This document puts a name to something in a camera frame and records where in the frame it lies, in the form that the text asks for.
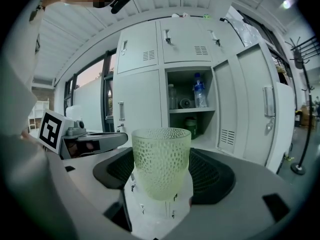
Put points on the large clear water jug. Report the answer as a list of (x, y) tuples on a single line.
[(73, 112)]

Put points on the clear bottle blue label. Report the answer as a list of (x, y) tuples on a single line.
[(200, 94)]

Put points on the round ceiling light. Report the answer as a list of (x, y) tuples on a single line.
[(286, 4)]

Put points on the grey metal cabinet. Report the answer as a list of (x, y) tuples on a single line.
[(140, 94)]

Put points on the green item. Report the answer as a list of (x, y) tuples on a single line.
[(160, 164)]

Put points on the white appliance box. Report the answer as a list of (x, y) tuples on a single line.
[(286, 124)]

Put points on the black coat rack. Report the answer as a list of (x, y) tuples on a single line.
[(298, 169)]

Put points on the black head-mounted camera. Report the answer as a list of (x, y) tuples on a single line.
[(122, 2)]

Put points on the dark framed window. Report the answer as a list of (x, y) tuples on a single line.
[(87, 71)]

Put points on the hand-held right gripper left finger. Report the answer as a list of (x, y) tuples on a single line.
[(100, 196)]

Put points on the dark green lidded container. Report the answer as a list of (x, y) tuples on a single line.
[(191, 127)]

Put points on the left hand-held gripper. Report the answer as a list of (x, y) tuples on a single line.
[(50, 131)]

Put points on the grey round canister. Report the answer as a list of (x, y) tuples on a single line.
[(186, 103)]

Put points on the white shelf unit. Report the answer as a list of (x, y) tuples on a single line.
[(37, 111)]

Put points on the clear glass jar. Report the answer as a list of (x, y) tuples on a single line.
[(172, 97)]

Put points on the brown cardboard box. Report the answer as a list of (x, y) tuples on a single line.
[(308, 116)]

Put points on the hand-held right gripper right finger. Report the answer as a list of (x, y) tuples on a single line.
[(237, 216)]

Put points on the person's white shirt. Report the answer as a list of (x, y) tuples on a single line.
[(25, 171)]

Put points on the person's left forearm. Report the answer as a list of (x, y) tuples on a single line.
[(28, 136)]

